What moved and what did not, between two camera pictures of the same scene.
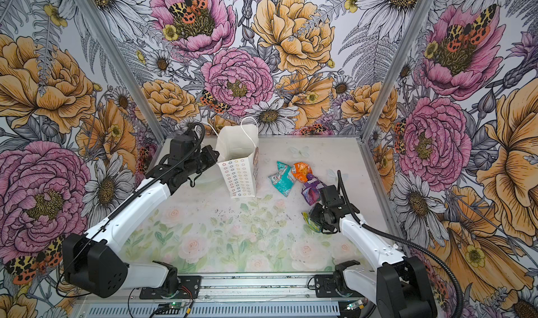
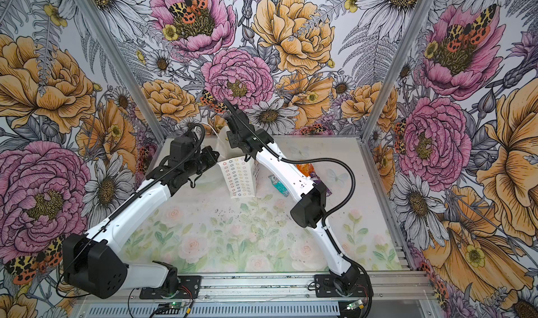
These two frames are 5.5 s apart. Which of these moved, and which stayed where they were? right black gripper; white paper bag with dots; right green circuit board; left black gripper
Moved: right black gripper
Stayed: right green circuit board; white paper bag with dots; left black gripper
